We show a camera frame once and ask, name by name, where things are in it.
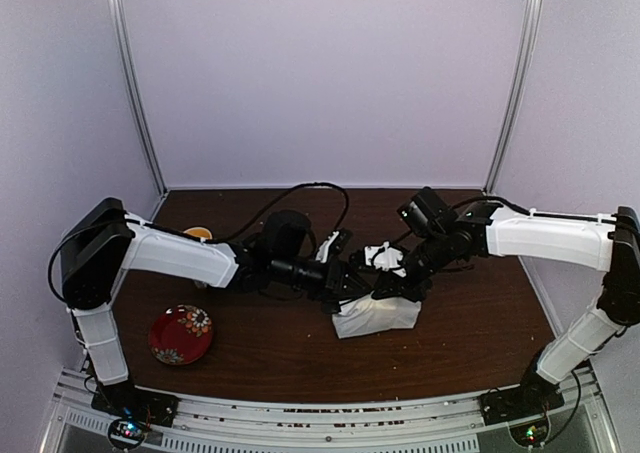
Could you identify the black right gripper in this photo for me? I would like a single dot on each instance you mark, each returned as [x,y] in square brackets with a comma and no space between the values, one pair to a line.
[388,280]

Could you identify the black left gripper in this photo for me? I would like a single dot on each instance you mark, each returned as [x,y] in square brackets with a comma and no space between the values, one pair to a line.
[332,287]

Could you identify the white drawstring pouch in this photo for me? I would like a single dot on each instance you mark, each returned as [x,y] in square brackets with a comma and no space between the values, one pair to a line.
[367,316]

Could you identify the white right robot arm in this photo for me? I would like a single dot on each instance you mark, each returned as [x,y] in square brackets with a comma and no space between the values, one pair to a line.
[485,226]

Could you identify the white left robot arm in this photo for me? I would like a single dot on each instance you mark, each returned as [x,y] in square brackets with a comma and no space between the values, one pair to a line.
[109,242]

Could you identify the floral mug yellow inside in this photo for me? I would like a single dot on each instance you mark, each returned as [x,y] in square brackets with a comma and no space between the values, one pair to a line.
[199,232]

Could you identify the red floral plate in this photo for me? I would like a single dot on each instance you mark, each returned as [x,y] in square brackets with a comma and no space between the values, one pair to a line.
[181,335]

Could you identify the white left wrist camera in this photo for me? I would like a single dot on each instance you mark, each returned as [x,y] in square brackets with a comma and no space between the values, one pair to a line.
[333,245]

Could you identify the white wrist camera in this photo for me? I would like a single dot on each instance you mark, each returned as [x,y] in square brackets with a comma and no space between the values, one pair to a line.
[333,245]
[384,258]

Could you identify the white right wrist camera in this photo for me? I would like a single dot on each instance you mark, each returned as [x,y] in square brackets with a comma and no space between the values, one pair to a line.
[384,258]

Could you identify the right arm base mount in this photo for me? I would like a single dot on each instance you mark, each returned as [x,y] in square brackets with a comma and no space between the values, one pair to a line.
[514,403]

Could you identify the aluminium front rail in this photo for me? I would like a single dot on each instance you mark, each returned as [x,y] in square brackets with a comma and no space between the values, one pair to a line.
[452,423]

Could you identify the right aluminium frame post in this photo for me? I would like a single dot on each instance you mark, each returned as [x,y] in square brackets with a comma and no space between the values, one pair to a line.
[528,38]

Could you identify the aluminium frame post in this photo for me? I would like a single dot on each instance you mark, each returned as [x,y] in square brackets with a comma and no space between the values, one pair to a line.
[133,93]
[528,38]

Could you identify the left aluminium frame post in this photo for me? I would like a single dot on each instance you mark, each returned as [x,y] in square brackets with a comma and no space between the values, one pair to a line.
[133,93]

